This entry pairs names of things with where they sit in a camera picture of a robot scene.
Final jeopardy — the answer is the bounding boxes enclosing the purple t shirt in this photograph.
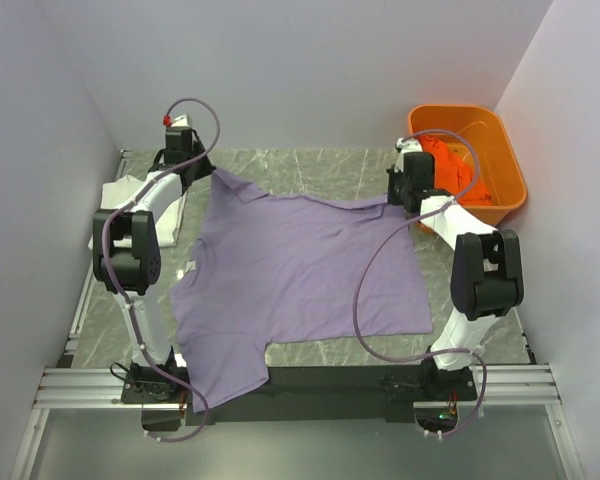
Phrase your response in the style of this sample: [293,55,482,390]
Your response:
[170,169,433,409]

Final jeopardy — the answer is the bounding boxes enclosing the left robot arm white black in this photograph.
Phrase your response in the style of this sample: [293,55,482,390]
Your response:
[92,125,214,404]

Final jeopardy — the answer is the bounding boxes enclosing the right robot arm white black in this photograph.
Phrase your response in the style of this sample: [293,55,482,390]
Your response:
[387,147,524,400]

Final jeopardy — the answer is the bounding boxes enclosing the orange t shirt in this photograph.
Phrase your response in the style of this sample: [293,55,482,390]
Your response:
[417,135,492,206]

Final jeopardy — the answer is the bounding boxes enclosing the folded white t shirt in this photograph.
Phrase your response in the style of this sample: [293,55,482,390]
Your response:
[88,174,190,251]

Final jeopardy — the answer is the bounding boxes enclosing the orange plastic bin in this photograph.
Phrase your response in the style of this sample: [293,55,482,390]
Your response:
[407,104,527,226]

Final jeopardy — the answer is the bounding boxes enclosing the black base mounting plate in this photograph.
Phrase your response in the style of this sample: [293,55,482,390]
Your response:
[120,360,479,432]

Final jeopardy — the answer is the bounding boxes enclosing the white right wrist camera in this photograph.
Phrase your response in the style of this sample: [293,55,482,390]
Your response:
[395,138,423,154]

